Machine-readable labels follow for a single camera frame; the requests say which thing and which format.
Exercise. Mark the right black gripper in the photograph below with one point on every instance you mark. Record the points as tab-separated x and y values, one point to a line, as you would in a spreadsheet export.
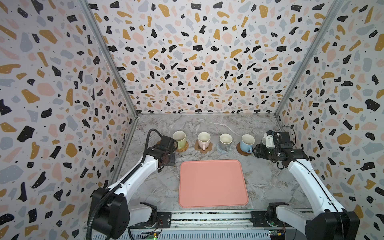
259	150

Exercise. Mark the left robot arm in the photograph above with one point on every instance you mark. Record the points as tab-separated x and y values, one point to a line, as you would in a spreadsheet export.
110	213

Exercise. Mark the white mug grey handle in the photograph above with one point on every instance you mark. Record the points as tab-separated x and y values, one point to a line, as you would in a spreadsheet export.
226	139

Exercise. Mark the white mug blue handle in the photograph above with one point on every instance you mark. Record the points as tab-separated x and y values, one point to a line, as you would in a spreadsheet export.
247	143

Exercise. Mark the dark brown round coaster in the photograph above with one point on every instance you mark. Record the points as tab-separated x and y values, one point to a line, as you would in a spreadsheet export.
238	147

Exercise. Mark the white mug green handle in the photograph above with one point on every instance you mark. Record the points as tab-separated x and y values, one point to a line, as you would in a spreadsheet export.
180	137

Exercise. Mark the white mug pink handle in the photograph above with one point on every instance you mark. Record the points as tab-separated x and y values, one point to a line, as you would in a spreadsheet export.
204	139

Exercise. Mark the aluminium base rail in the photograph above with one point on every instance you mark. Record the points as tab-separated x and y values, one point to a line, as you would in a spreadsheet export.
214	225

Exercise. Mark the brown paw print coaster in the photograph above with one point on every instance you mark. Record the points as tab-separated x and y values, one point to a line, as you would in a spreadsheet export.
208	149

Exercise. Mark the grey blue round coaster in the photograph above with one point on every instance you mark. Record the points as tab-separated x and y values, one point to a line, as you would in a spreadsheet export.
223	149

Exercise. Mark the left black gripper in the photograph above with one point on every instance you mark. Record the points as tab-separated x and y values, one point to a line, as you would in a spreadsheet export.
170	152

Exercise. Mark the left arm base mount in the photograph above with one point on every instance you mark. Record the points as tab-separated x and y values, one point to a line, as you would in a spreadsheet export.
161	220

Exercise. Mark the woven tan round coaster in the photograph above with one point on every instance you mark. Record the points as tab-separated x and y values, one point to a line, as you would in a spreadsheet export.
184	148

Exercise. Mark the pink rectangular tray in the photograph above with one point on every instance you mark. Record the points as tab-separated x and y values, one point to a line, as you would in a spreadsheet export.
213	183

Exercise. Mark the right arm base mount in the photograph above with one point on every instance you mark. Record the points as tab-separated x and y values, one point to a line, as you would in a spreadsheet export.
267	218

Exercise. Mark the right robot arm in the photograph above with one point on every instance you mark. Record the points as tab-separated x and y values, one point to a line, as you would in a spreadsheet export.
331	221

